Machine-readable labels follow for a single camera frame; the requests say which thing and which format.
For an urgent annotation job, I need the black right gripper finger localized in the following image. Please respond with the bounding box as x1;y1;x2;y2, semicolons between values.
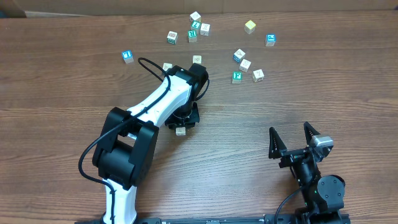
269;127;287;159
303;121;320;145

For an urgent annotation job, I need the wooden block hook drawing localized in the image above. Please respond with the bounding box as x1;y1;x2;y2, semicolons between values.
175;127;186;136

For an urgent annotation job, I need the wooden block red U side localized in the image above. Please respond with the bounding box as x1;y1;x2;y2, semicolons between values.
162;63;173;71

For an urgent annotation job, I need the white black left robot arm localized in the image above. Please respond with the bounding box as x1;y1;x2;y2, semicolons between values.
89;63;210;223

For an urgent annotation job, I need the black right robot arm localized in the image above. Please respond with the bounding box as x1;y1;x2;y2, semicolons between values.
264;122;350;224

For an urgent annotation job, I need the wooden block yellow side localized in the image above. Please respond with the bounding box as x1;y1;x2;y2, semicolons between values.
192;55;202;64

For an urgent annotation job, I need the green F wooden block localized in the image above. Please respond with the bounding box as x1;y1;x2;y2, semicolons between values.
231;71;243;84

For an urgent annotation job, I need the wooden block acorn drawing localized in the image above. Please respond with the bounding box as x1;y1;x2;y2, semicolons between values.
252;69;265;82

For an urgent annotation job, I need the wooden block blue edge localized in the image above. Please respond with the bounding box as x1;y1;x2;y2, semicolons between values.
233;49;246;63

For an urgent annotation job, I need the wooden block green B side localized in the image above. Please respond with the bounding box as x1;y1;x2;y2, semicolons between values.
167;31;178;45

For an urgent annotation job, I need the green R wooden block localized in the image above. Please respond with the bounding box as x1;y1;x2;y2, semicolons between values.
187;30;197;43

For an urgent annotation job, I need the blue I wooden block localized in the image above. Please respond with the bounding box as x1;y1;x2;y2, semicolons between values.
121;50;134;63

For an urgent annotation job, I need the wooden block blue side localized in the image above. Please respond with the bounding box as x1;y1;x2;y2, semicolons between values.
200;23;210;36

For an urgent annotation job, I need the green L wooden block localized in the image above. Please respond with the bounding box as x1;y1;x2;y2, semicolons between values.
190;21;201;33

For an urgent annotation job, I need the blue P wooden block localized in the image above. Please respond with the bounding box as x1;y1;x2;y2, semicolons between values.
265;34;276;47

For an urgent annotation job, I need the plain wooden block top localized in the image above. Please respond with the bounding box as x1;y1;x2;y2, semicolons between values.
190;11;201;22

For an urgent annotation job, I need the yellow top wooden block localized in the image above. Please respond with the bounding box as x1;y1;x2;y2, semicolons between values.
244;20;256;34

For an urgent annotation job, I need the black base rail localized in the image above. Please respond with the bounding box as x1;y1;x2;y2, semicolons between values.
75;214;351;224

